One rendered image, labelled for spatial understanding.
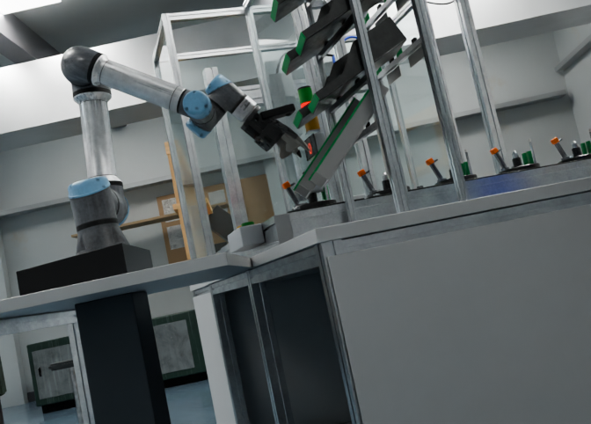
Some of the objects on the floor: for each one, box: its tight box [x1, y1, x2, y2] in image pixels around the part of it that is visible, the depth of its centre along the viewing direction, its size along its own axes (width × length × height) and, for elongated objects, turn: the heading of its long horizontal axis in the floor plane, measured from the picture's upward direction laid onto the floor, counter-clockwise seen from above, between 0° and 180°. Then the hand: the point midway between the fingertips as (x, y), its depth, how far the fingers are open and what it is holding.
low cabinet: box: [26, 309, 208, 414], centre depth 824 cm, size 183×170×72 cm
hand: (303, 149), depth 227 cm, fingers open, 8 cm apart
